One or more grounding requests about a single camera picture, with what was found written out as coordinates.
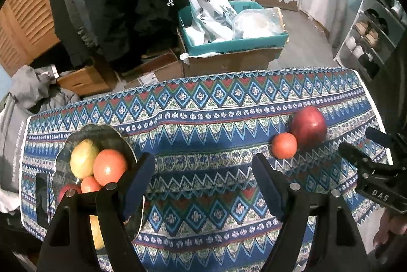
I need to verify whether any shoe rack with shoes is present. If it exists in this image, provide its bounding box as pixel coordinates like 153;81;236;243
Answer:
335;0;406;83

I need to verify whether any black smartphone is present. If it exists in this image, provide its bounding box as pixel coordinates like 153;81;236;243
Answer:
35;173;49;229

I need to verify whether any wooden drawer box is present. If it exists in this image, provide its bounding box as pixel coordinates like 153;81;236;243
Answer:
56;65;110;96

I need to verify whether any small orange tangerine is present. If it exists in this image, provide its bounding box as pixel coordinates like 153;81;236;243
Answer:
271;132;297;159

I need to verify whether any green glass plate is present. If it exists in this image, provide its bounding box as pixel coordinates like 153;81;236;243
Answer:
52;123;146;243

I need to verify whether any grey clothes pile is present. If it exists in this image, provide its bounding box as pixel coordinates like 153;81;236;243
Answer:
8;65;81;114

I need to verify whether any blue patterned tablecloth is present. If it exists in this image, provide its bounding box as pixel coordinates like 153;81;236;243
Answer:
20;68;393;271

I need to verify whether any wooden louvered closet door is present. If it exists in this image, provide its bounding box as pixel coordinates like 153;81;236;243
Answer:
0;0;60;76

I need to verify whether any clear plastic bag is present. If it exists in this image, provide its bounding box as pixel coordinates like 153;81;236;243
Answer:
232;7;286;40

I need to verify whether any black hanging coat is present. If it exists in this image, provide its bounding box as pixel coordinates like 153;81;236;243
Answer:
50;0;188;74

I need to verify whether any person right hand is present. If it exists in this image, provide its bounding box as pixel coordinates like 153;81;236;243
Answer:
372;210;407;247

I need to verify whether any large orange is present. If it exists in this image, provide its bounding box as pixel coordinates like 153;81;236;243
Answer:
93;149;128;187

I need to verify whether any grey fabric storage bag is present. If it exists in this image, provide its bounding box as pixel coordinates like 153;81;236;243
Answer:
1;94;32;193

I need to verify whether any teal storage bin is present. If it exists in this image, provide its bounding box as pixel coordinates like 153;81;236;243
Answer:
178;1;289;57

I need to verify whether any brown cardboard box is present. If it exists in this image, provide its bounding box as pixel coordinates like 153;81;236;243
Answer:
183;48;283;77

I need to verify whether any small orange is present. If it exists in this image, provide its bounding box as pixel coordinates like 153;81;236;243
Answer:
81;176;102;193

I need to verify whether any red apple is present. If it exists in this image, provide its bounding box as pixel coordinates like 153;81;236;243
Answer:
290;106;327;149
57;183;81;203

